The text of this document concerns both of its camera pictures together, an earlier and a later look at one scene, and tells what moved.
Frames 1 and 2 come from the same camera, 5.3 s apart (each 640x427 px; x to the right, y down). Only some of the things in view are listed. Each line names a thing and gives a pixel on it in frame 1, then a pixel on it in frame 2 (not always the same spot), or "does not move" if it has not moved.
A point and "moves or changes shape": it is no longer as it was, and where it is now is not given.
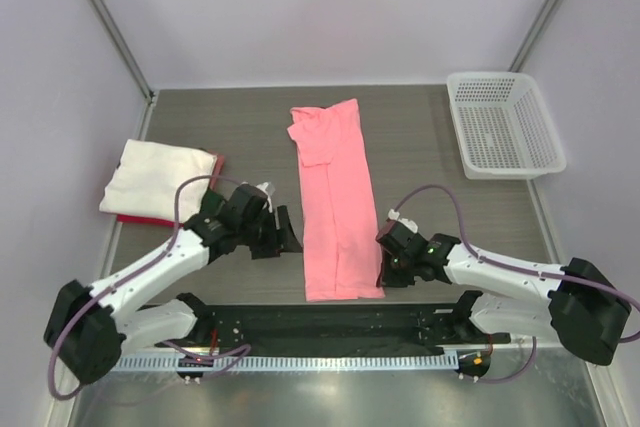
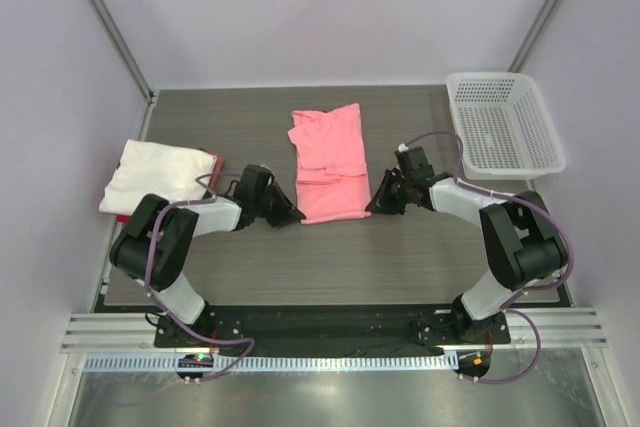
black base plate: [334, 329] does not move
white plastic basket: [503, 126] does not move
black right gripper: [389, 279] -> [382, 202]
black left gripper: [287, 240] -> [287, 212]
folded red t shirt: [220, 163] does not move
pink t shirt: [340, 220] moves or changes shape
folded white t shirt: [145, 182] does not move
